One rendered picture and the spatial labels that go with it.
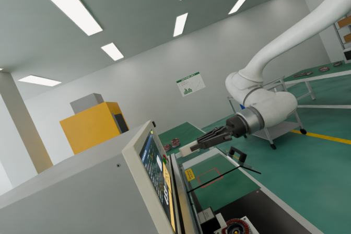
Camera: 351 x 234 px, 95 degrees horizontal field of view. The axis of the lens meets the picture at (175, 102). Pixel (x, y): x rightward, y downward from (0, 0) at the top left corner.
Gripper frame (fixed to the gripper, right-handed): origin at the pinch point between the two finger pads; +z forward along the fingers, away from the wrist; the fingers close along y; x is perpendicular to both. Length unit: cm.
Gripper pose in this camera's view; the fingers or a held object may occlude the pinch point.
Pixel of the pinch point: (189, 148)
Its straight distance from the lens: 58.4
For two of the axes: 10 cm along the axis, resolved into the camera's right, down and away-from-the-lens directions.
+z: -9.1, 4.1, -0.8
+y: -0.8, 0.1, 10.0
